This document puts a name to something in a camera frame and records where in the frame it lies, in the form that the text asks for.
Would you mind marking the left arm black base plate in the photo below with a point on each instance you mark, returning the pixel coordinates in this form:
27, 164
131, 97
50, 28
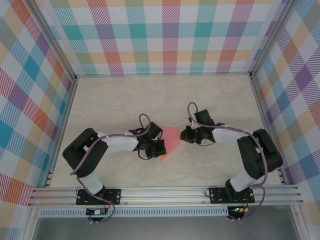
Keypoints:
115, 195

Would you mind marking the aluminium corner post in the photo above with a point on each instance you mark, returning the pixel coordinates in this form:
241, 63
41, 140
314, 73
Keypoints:
56, 42
272, 37

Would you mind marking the pink paper sheet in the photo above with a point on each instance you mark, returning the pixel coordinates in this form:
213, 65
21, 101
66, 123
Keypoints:
172, 137

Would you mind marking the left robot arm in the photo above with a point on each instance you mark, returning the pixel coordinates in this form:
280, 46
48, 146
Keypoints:
82, 160

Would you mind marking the grey metal panel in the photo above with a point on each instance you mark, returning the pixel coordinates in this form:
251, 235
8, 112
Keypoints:
162, 228

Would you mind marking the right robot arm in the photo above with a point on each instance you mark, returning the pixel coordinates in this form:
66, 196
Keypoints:
255, 155

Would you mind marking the aluminium side rail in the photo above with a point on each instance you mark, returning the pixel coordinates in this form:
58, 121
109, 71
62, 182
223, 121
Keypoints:
65, 120
265, 120

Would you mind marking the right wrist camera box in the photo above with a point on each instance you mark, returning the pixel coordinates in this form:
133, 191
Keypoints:
192, 124

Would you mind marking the wide aluminium mounting rail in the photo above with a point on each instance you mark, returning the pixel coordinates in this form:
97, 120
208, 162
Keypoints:
162, 195

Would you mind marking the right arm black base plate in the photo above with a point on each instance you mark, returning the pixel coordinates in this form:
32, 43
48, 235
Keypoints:
216, 197

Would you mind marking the thin aluminium edge rail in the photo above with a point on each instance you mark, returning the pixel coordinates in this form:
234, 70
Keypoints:
162, 74

